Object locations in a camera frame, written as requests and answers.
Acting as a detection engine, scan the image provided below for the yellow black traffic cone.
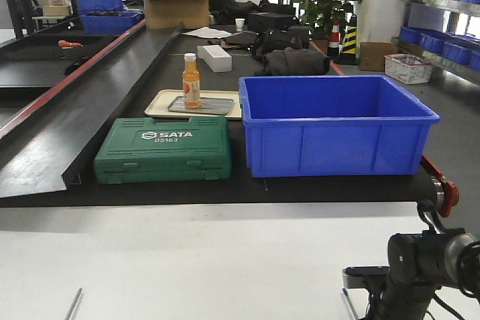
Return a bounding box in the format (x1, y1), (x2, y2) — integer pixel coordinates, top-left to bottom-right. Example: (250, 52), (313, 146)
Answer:
(337, 14), (357, 65)

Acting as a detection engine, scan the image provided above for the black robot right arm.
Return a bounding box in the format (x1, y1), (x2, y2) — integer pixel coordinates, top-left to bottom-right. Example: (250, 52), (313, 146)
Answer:
(342, 200), (479, 319)

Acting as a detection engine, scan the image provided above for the white foam block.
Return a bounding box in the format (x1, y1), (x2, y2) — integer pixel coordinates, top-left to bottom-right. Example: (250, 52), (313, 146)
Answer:
(197, 45), (233, 73)

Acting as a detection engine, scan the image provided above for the cardboard box on floor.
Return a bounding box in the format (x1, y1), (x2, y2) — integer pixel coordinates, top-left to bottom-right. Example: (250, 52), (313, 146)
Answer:
(359, 42), (397, 72)

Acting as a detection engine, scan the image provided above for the blue bin far left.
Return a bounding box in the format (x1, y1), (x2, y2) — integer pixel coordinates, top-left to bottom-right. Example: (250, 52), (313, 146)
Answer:
(76, 0), (144, 35)

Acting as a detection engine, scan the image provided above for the small grey metal tray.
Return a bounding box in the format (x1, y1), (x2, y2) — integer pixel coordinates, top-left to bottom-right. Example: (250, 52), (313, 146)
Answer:
(167, 96), (234, 115)

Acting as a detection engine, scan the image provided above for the large cardboard box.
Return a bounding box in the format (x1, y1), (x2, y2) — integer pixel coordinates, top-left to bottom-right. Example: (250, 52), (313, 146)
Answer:
(144, 0), (210, 29)

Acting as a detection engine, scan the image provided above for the cross screwdriver green black handle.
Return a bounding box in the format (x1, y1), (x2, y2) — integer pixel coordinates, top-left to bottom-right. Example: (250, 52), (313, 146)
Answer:
(64, 288), (83, 320)

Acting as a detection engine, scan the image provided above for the dark grey cloth bag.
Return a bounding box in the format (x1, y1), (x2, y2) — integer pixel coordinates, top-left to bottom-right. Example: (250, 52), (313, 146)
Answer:
(254, 47), (330, 76)

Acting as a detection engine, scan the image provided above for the beige plastic tray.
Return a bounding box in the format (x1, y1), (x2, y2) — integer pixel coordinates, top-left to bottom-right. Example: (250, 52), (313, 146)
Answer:
(144, 89), (242, 120)

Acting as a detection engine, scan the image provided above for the white paper cup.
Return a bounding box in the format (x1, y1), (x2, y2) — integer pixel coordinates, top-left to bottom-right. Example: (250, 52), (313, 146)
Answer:
(235, 18), (245, 32)

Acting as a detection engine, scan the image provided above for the white plastic basket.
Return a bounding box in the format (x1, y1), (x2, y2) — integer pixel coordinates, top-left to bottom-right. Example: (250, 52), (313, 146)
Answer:
(385, 54), (434, 85)

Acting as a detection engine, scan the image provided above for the orange juice bottle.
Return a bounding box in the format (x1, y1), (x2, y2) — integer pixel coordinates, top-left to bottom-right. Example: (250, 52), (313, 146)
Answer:
(182, 53), (201, 109)

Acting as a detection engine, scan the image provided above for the red white traffic cone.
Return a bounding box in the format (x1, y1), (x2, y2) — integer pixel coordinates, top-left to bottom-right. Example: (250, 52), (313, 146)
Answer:
(327, 19), (340, 58)

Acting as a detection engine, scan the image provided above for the red conveyor end bracket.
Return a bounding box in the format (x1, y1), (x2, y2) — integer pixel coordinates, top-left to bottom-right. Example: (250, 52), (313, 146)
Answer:
(421, 154), (460, 218)

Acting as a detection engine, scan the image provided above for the large blue plastic bin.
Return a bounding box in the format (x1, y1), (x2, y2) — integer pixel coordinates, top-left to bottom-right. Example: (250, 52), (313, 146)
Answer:
(238, 75), (440, 178)

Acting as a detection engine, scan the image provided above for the green SATA tool case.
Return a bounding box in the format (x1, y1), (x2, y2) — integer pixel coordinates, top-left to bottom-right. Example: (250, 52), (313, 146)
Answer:
(94, 116), (232, 184)

